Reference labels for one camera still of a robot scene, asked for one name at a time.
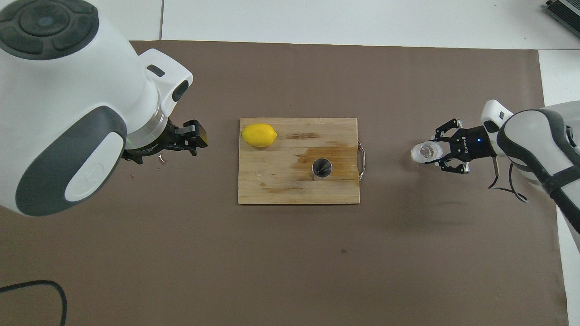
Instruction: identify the grey ribbed metal device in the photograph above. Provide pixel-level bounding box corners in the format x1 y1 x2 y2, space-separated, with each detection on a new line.
542 0 580 26

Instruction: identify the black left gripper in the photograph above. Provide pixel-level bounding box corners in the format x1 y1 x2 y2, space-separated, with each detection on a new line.
121 115 209 165

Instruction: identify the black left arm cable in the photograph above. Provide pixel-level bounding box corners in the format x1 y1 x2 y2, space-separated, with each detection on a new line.
0 279 68 326

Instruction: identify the yellow lemon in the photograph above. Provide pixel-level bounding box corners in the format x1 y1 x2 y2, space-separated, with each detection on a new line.
241 123 278 148

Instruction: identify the steel double jigger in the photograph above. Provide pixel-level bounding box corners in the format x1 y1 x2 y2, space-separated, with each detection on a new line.
310 158 334 182

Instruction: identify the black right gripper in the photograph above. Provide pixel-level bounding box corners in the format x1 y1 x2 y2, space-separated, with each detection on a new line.
424 118 500 175

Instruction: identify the wooden cutting board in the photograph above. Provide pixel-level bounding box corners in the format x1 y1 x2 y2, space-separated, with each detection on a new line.
238 118 367 205

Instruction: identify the brown paper table mat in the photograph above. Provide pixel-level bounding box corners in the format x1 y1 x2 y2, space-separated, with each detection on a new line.
0 40 570 326

